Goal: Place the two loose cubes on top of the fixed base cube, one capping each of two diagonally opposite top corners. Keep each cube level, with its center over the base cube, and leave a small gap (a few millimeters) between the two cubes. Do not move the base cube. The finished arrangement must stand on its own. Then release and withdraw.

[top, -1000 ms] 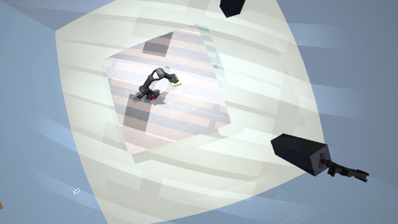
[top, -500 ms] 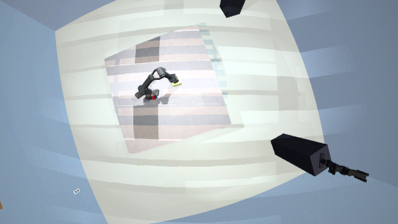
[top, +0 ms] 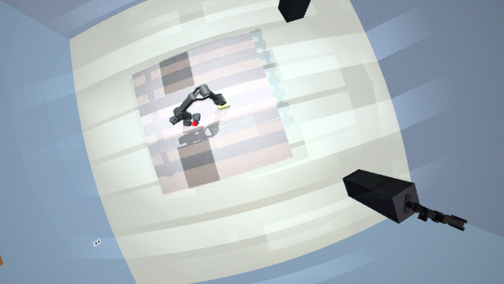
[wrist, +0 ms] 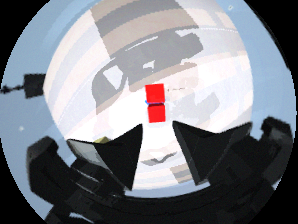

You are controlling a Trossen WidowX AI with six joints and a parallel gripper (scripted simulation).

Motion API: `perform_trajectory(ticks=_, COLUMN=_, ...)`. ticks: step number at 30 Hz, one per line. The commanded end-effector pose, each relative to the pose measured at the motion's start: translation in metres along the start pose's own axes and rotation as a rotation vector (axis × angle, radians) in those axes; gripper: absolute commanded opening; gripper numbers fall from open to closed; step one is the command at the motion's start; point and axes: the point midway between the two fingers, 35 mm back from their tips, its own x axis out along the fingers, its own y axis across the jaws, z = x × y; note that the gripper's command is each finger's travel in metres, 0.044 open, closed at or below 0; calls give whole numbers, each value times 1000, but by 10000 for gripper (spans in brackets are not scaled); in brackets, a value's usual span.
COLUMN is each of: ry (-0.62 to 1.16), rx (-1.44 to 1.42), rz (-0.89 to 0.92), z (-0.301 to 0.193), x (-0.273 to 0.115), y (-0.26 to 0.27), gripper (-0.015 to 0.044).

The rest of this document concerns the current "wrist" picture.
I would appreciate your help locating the red cube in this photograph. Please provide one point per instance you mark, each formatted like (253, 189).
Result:
(154, 93)
(156, 112)

